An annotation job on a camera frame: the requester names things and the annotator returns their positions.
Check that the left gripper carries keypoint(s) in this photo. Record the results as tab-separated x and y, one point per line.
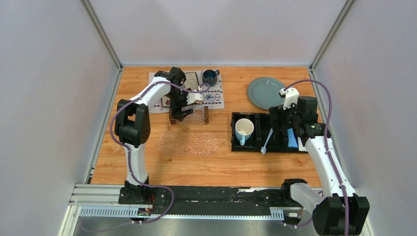
177	109

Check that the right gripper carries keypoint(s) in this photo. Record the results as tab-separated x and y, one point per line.
278	112

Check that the black compartment organizer box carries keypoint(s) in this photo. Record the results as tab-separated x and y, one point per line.
262	126

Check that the glass holder with wooden ends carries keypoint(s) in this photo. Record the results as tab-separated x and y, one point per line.
200	116

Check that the blue toothpaste tube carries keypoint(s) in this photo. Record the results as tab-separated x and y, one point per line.
292	140

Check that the white mug with blue handle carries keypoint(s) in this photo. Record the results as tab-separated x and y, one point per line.
243	130

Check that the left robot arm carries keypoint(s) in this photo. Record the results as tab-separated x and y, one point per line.
132	124

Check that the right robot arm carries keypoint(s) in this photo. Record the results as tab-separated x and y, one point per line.
339	210

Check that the light blue toothbrush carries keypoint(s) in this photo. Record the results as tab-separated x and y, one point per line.
264	147

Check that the round grey-blue plate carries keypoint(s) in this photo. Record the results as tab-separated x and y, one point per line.
263	92

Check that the square floral ceramic plate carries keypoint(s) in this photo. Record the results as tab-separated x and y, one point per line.
190	83

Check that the white patterned placemat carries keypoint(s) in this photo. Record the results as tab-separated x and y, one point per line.
213	98

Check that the dark blue ceramic cup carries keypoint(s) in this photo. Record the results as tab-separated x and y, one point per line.
210	77

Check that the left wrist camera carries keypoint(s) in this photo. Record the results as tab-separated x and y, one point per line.
194	97

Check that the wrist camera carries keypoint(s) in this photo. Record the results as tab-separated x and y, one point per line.
290	96
194	97

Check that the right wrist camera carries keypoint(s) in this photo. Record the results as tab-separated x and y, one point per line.
290	96

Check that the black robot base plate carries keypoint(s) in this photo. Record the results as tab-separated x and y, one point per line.
215	201

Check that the aluminium frame rail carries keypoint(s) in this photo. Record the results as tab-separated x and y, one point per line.
102	200

